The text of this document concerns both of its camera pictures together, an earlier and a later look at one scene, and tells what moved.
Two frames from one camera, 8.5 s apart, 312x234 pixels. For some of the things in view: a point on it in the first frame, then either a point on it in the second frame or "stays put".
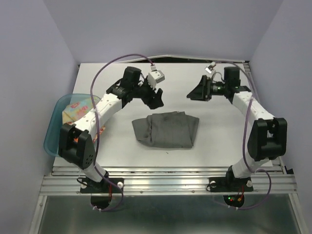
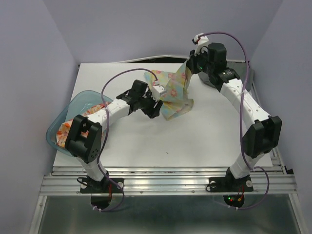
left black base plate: [88, 186] stays put
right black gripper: [202, 91] -> [191, 62]
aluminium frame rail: [169, 180] stays put
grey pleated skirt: [172, 129] -> [241, 68]
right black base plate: [223, 184] stays put
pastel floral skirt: [77, 107] -> [177, 101]
